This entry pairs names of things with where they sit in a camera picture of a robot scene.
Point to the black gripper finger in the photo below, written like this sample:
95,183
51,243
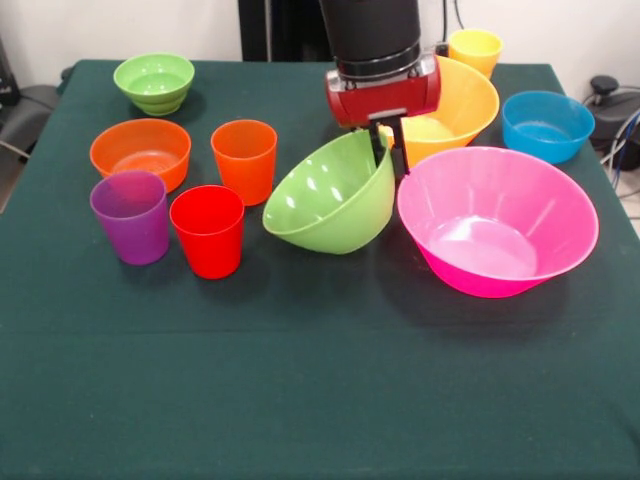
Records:
378,145
400,147

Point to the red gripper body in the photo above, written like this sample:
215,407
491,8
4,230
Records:
385,97

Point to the large green bowl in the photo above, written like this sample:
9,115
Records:
330,210

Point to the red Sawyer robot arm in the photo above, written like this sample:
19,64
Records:
370,30

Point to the large orange bowl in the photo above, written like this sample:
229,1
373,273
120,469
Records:
465,100

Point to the yellow cup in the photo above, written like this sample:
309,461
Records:
475,50

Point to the orange cup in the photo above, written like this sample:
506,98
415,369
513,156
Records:
245,165

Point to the large pink bowl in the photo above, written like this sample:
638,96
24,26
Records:
500,250

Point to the small blue bowl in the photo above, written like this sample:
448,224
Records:
545,135

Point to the red cup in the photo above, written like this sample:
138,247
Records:
207,235

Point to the small green bowl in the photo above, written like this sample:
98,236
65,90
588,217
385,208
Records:
154,90

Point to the small orange bowl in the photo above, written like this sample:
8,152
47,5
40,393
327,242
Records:
140,145

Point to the dark green tablecloth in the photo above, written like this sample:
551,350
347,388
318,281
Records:
300,375

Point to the purple cup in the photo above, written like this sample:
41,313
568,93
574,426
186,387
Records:
132,225

